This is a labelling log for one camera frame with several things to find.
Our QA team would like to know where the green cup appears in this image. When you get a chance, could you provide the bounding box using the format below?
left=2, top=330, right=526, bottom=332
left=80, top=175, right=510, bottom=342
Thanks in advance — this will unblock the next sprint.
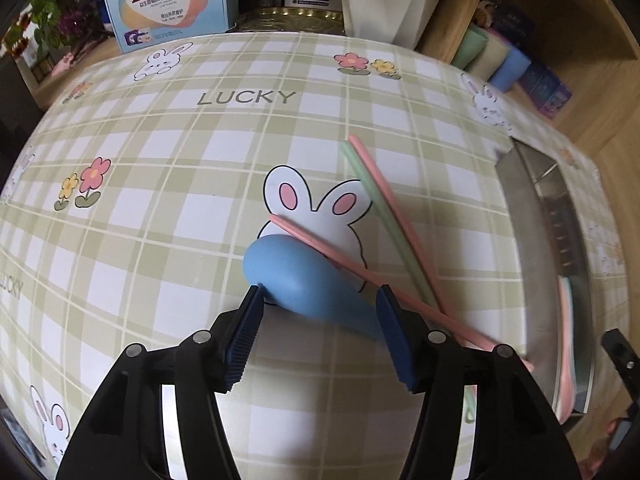
left=452, top=24, right=488, bottom=73

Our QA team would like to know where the beige cup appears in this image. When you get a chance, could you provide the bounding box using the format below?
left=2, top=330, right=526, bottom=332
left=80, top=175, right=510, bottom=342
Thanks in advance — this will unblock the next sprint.
left=472, top=35, right=511, bottom=81

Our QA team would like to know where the golden tin lid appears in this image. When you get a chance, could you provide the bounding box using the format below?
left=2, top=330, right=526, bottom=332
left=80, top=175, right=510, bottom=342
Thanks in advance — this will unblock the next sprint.
left=235, top=7, right=346, bottom=36

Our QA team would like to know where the steel utensil holder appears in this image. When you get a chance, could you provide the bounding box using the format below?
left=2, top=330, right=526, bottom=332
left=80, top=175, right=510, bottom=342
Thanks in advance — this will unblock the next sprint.
left=495, top=140, right=608, bottom=416

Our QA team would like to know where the dark printed package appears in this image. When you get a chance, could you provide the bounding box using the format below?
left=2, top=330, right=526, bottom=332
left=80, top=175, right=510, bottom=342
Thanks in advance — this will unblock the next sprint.
left=472, top=0, right=536, bottom=46

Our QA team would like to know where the blue and white carton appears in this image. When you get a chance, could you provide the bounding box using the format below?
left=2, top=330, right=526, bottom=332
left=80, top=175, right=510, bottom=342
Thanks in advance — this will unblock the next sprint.
left=99, top=0, right=238, bottom=55

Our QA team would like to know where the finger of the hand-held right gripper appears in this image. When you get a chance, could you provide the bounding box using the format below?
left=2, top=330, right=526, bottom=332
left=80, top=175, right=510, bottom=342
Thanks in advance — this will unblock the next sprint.
left=600, top=329, right=640, bottom=396

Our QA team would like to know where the checked rabbit print tablecloth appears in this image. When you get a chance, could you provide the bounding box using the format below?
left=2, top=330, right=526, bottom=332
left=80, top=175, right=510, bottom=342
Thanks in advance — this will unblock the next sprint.
left=0, top=30, right=631, bottom=480

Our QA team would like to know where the pink spoon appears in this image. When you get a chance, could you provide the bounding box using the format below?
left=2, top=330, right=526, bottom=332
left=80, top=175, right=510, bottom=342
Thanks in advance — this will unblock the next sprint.
left=552, top=280, right=581, bottom=423

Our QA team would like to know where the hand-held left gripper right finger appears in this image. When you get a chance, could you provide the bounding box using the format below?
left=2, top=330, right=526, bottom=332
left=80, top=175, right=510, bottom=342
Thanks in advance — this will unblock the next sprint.
left=375, top=284, right=583, bottom=480

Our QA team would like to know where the purple box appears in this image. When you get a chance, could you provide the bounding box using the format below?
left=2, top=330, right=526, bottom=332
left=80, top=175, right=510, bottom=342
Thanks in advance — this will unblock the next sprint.
left=520, top=62, right=573, bottom=120

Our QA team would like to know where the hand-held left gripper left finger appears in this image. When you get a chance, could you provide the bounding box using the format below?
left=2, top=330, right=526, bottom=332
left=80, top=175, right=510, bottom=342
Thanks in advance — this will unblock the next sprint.
left=55, top=284, right=266, bottom=480

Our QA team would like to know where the pink flower plant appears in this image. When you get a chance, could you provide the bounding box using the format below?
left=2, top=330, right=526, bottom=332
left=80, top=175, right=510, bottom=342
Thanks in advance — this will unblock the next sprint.
left=0, top=0, right=116, bottom=63

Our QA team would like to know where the pink chopstick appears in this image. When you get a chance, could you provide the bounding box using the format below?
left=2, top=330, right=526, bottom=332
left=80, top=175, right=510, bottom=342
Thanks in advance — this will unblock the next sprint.
left=347, top=135, right=446, bottom=311
left=269, top=214, right=536, bottom=372

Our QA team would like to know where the green chopstick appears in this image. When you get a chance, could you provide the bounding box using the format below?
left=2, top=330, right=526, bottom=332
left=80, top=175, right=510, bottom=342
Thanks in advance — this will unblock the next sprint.
left=339, top=141, right=477, bottom=425

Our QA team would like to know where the blue spoon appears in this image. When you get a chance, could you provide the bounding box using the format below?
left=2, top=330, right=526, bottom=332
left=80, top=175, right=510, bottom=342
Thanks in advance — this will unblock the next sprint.
left=242, top=235, right=401, bottom=342

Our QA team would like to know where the white flower pot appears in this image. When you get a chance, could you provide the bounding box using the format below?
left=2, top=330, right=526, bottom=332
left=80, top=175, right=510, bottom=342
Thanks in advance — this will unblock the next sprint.
left=336, top=0, right=463, bottom=51

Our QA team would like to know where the wooden shelf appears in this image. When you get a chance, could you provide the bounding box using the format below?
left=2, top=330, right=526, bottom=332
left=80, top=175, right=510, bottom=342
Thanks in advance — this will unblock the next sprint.
left=415, top=0, right=640, bottom=171

